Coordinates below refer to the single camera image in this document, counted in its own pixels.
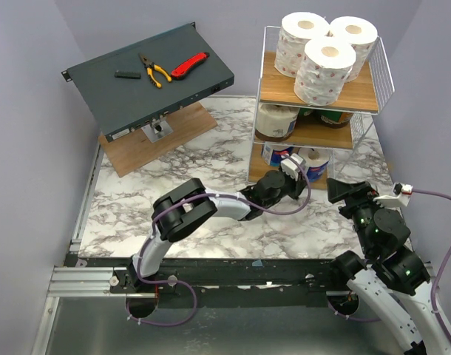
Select short floral paper roll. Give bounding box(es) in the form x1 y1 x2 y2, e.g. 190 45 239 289
294 36 356 107

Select blue Tempo roll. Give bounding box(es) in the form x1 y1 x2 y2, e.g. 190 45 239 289
298 147 330 182
261 143 294 167

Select green roll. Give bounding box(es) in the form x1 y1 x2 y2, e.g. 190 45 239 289
297 108 314 119
316 110 353 129

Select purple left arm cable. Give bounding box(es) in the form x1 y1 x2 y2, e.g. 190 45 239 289
126 155 312 327

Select large floral paper roll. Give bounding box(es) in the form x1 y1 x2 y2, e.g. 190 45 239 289
329 16 378 82

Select white wire wooden shelf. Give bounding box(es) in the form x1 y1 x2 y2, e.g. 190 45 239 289
254 26 395 189

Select black aluminium mounting rail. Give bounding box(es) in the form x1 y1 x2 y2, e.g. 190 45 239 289
49 258 353 317

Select grey metal stand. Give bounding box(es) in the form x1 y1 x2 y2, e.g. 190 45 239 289
141 118 173 143

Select dark grey rack panel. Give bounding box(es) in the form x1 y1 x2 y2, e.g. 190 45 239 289
62 23 234 142

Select small black connector block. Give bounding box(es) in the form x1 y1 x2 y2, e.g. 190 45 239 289
114 70 141 80

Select red black utility knife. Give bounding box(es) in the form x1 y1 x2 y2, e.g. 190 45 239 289
171 52 210 81

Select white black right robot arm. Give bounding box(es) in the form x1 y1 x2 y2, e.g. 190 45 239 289
327 178 451 354

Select beige brown paper roll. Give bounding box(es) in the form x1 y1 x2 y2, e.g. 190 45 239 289
255 103 299 141

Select yellow handled pliers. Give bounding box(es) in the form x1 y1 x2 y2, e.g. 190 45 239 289
138 53 172 89

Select small floral paper roll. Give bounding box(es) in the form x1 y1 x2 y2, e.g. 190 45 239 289
274 12 329 78

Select wooden base board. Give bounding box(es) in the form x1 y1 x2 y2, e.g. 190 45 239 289
98 103 217 177

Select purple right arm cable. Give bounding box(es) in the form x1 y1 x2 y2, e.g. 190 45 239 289
327 188 451 355

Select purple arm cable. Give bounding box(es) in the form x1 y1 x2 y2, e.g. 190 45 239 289
126 155 312 327
327 188 451 355

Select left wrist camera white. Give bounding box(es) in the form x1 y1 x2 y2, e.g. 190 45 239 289
280 153 305 181

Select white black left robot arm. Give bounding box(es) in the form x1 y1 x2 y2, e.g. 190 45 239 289
127 169 311 292

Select green roll front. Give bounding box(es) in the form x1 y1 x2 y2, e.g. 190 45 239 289
316 110 353 129

